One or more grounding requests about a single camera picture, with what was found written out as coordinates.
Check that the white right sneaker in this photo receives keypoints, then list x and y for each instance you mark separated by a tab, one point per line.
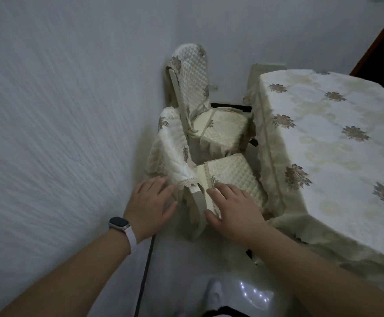
215	293

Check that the beige wall panel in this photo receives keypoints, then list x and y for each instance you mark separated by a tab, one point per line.
267	67

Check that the person's right hand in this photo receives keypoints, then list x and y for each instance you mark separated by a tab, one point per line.
241	217

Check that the person's right forearm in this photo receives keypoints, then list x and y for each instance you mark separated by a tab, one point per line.
327	280

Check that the table with cream floral tablecloth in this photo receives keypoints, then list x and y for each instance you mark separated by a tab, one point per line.
337	155

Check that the smartwatch with white band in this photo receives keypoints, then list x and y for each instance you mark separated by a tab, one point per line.
127	232

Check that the person's left hand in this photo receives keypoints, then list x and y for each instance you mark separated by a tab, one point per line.
149	211

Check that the person's left forearm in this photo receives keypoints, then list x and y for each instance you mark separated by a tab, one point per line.
69	280

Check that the black trousers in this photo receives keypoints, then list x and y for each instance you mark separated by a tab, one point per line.
225	311

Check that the black baseboard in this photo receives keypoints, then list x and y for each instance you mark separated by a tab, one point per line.
145	270

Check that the cream quilted cover chair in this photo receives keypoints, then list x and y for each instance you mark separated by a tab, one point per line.
234	174
192	79

